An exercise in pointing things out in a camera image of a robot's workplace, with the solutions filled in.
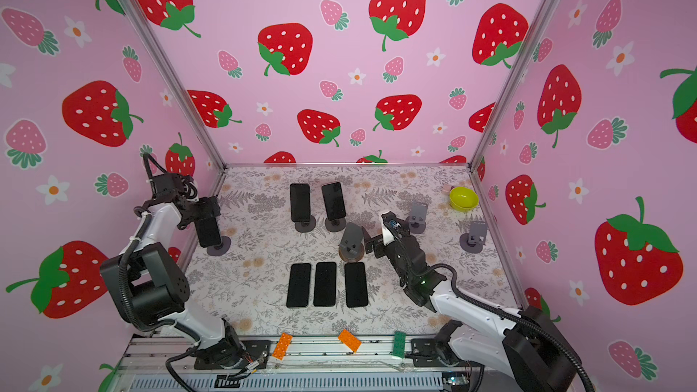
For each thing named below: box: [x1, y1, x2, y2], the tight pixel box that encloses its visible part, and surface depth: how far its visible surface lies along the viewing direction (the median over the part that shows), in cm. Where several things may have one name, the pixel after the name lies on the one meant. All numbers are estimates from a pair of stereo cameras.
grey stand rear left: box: [294, 215, 316, 234], surface depth 103 cm
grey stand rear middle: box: [324, 217, 347, 233], surface depth 103 cm
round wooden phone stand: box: [338, 222, 365, 263], surface depth 92 cm
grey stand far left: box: [206, 235, 232, 256], surface depth 97 cm
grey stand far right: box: [459, 220, 489, 254], surface depth 97 cm
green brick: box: [392, 330, 406, 359], surface depth 76 cm
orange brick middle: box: [337, 328, 363, 353], surface depth 77 cm
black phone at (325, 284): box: [313, 261, 337, 307], surface depth 88 cm
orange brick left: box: [272, 332, 294, 362], surface depth 76 cm
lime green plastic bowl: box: [449, 186, 481, 213], surface depth 108 cm
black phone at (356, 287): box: [343, 262, 369, 308], surface depth 88 cm
